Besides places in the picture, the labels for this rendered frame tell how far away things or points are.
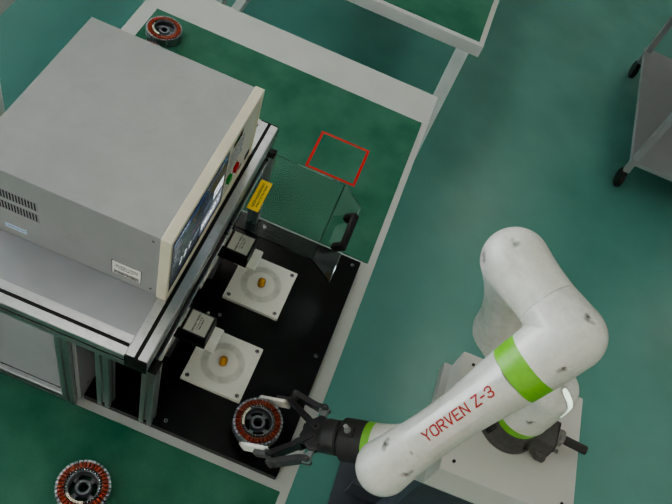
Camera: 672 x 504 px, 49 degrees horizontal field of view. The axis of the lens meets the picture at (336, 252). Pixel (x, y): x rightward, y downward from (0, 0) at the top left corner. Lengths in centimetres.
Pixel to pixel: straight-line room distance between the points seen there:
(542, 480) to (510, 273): 68
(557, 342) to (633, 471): 185
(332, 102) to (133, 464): 128
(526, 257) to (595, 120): 284
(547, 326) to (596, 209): 243
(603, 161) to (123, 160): 290
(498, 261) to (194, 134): 62
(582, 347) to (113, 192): 85
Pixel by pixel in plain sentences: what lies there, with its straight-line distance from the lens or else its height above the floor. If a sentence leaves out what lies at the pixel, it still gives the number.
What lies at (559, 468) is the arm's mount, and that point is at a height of 86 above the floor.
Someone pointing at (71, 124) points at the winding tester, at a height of 132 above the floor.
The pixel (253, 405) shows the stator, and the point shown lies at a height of 84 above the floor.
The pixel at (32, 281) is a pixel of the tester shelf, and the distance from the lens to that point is 152.
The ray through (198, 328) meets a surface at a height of 92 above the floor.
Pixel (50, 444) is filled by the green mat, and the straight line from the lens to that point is 177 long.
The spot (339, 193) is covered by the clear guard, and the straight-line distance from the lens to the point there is 178.
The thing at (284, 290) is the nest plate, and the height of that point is 78.
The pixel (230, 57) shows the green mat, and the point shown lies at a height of 75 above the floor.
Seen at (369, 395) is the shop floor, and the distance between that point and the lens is 274.
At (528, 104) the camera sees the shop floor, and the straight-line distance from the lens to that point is 398.
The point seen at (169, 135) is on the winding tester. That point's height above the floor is 132.
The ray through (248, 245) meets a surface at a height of 92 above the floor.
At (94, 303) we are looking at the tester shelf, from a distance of 149.
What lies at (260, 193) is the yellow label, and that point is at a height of 107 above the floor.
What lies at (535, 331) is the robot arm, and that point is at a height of 142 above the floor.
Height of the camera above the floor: 242
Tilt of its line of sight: 54 degrees down
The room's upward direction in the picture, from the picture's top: 24 degrees clockwise
